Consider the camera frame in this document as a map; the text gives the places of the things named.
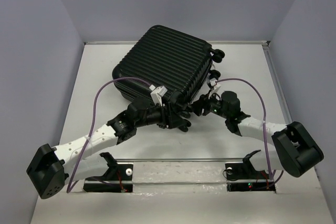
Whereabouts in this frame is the black hard-shell suitcase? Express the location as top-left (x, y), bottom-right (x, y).
top-left (112, 25), bottom-right (225, 120)

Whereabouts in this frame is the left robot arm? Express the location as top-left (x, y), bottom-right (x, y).
top-left (26, 98), bottom-right (191, 199)

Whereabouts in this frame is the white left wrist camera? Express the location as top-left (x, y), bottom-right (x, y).
top-left (149, 85), bottom-right (167, 106)

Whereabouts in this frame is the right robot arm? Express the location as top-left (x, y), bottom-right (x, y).
top-left (192, 91), bottom-right (324, 178)

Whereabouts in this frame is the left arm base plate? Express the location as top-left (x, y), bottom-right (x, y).
top-left (82, 163), bottom-right (133, 193)

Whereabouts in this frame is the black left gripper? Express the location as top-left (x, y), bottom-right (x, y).
top-left (134, 101), bottom-right (186, 130)

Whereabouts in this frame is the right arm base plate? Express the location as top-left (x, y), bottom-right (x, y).
top-left (223, 163), bottom-right (276, 192)

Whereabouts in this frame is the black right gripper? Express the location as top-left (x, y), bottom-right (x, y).
top-left (187, 90), bottom-right (229, 119)

